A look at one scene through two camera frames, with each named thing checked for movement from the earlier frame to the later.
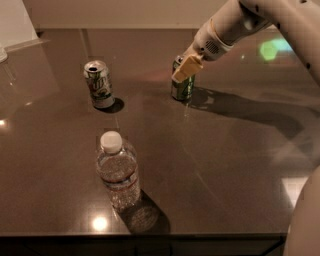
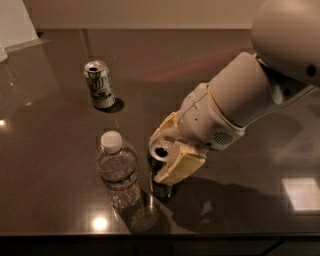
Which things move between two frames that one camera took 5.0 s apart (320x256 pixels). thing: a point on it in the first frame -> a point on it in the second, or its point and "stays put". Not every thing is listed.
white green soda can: x=99 y=82 stays put
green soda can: x=183 y=89 -> x=160 y=151
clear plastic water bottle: x=118 y=165 stays put
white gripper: x=207 y=44 -> x=204 y=120
